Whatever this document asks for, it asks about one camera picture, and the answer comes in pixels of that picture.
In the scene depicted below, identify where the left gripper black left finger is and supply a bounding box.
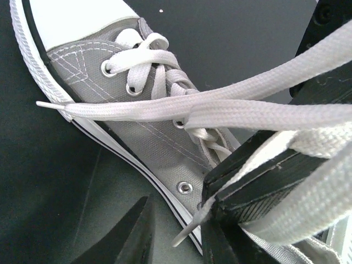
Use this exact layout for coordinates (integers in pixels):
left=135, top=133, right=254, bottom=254
left=72, top=195, right=156, bottom=264

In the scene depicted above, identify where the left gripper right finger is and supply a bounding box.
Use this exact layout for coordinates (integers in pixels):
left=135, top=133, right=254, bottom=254
left=201, top=131, right=330, bottom=263

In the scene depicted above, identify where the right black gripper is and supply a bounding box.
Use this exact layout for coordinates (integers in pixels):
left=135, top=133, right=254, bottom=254
left=289, top=1, right=351, bottom=105

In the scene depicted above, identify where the grey sneaker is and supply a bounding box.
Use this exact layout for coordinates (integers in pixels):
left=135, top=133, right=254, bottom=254
left=9, top=1, right=351, bottom=263

